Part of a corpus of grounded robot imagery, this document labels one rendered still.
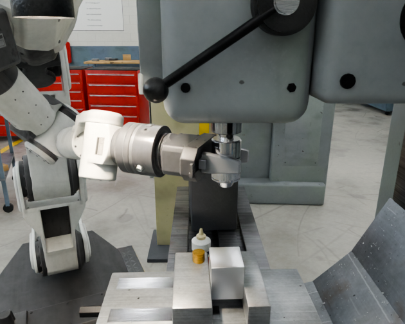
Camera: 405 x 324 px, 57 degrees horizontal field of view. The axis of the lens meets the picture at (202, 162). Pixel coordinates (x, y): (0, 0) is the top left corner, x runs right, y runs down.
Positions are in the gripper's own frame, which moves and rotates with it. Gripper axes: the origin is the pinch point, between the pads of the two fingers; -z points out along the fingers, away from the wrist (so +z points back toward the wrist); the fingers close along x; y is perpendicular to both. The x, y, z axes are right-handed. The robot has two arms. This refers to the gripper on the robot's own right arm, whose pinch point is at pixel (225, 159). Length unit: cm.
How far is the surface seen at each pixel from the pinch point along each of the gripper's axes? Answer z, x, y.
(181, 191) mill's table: 29, 50, 31
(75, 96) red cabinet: 320, 370, 64
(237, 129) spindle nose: -2.0, -1.3, -5.3
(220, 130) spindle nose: 0.4, -2.4, -5.2
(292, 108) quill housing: -10.2, -6.7, -10.0
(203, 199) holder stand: 13.3, 27.7, 21.2
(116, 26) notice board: 499, 775, -34
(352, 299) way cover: -23.3, 13.2, 30.7
